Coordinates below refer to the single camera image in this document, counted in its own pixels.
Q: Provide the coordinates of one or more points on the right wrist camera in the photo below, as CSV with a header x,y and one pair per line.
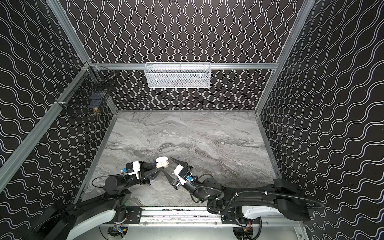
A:
x,y
183,174

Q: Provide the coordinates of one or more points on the cream earbud charging case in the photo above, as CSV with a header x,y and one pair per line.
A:
x,y
162,162

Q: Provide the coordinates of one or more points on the brass bell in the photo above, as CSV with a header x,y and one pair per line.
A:
x,y
96,111

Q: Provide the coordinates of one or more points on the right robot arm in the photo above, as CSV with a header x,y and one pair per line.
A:
x,y
236,206

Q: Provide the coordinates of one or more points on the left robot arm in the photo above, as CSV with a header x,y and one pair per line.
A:
x,y
66,222

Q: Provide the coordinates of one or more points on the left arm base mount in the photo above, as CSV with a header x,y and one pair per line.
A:
x,y
128,215

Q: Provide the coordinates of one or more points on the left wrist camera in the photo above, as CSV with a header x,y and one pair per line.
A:
x,y
132,169

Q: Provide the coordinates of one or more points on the white wire mesh basket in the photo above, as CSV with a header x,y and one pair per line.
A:
x,y
178,75

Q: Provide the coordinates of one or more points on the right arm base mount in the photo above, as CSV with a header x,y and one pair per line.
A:
x,y
233,218

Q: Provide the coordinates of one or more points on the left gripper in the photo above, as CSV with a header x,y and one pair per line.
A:
x,y
144,173

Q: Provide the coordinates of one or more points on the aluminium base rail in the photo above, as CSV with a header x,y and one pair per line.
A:
x,y
199,217

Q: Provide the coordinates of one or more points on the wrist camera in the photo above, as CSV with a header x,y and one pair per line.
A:
x,y
132,169
183,174

